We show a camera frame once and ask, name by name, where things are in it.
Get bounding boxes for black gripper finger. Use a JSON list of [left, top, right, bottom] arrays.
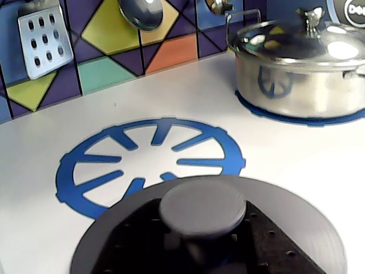
[[94, 198, 200, 274], [225, 200, 326, 274]]

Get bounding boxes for gray round lid with knob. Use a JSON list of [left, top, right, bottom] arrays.
[[70, 174, 349, 274]]

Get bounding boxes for shiny steel pot lid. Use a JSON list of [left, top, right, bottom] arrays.
[[230, 7, 365, 71]]

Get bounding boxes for blue burner decal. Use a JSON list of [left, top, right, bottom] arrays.
[[235, 90, 365, 128], [55, 116, 246, 220]]

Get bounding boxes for blue wooden toy kitchen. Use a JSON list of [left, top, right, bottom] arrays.
[[0, 0, 365, 274]]

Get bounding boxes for steel slotted spatula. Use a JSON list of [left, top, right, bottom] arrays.
[[17, 0, 74, 80]]

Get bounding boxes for steel ladle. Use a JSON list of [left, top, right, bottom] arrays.
[[118, 0, 165, 31]]

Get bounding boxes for small steel spoon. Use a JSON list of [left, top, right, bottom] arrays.
[[204, 0, 236, 17]]

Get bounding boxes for black Dell monitor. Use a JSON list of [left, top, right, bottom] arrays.
[[332, 0, 365, 29]]

